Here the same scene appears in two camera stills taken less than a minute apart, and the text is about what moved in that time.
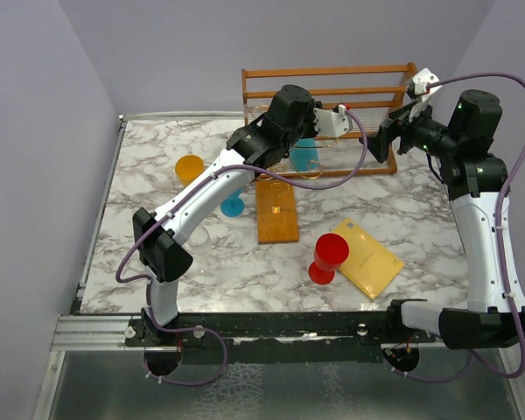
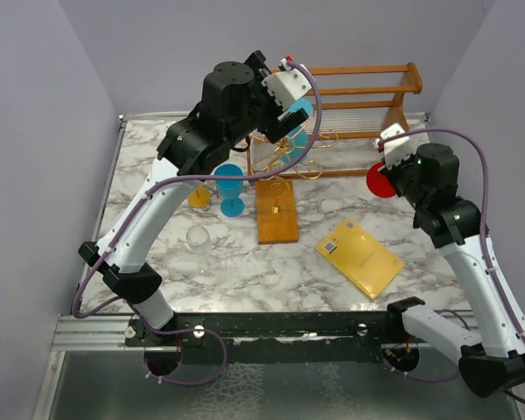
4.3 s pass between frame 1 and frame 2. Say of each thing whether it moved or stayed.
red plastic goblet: moved
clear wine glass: stayed
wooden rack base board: stayed
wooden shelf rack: stayed
